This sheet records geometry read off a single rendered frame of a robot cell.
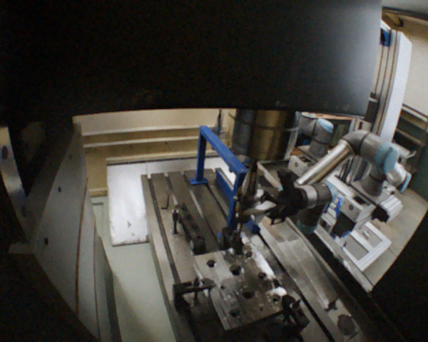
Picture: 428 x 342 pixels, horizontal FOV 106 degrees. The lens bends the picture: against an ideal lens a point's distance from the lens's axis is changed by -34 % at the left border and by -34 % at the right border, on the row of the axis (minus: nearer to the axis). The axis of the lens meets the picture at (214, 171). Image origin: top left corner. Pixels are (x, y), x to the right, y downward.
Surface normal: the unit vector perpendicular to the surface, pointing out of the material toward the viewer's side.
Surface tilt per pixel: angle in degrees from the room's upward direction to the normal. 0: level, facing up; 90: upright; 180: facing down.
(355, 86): 90
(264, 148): 90
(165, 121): 90
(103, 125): 88
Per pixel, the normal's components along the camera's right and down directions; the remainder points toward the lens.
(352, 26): 0.34, 0.50
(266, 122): -0.19, 0.47
